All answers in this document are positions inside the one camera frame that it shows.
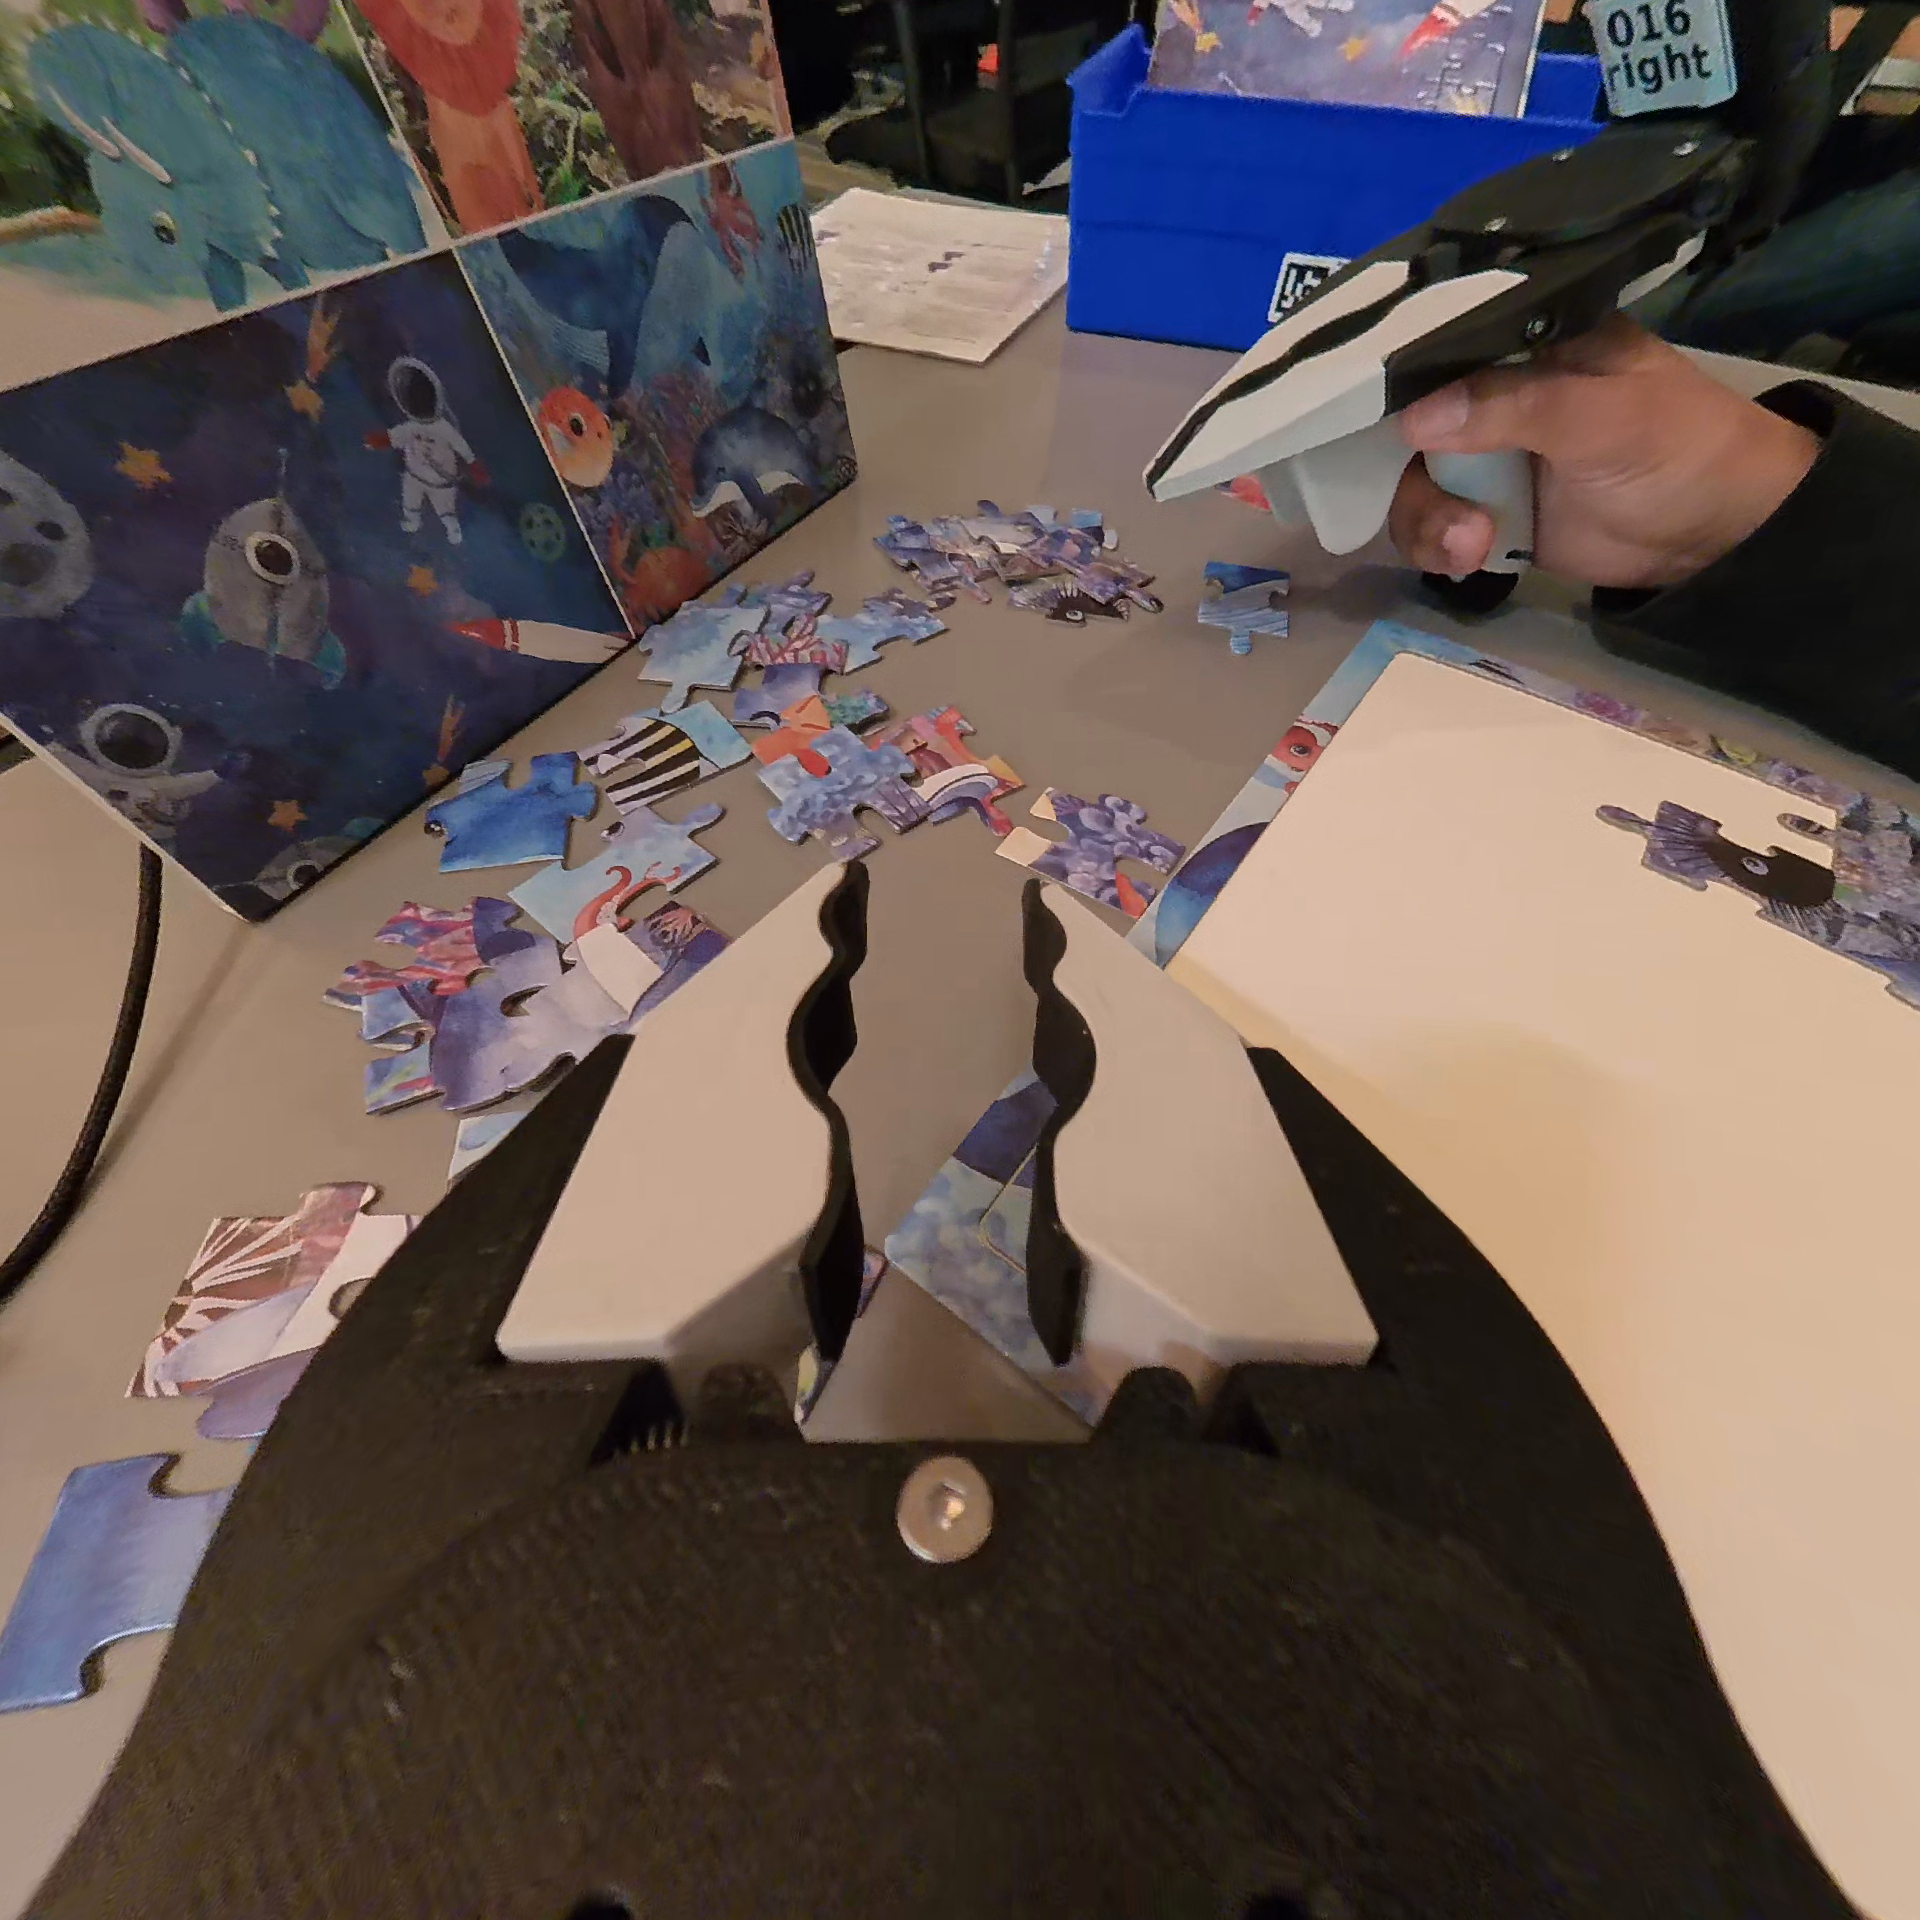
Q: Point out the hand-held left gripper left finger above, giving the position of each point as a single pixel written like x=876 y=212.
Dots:
x=677 y=1185

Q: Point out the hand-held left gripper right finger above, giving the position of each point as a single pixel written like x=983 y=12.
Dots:
x=1215 y=1185

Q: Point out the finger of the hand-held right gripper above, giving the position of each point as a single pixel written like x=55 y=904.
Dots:
x=1305 y=419
x=1305 y=347

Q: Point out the blue striped jigsaw piece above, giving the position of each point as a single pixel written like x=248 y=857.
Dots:
x=1246 y=603

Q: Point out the cream puzzle frame tray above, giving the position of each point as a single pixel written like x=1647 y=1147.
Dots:
x=1575 y=1199

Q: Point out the pile of puzzle pieces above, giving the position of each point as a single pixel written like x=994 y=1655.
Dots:
x=840 y=779

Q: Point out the black urchin jigsaw piece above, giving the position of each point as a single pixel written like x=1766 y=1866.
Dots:
x=1741 y=869

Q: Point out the person's right forearm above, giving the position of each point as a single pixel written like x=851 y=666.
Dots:
x=1831 y=599

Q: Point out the person's right hand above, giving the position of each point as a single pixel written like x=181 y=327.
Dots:
x=1651 y=464

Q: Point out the blue storage bin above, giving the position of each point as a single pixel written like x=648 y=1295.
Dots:
x=1201 y=225

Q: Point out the space puzzle board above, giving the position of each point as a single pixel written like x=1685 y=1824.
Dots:
x=1350 y=52

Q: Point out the instruction sheet in plastic sleeve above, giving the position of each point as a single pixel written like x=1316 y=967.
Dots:
x=931 y=277

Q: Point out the illustrated animal puzzle box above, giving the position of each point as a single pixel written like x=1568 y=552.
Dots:
x=300 y=524

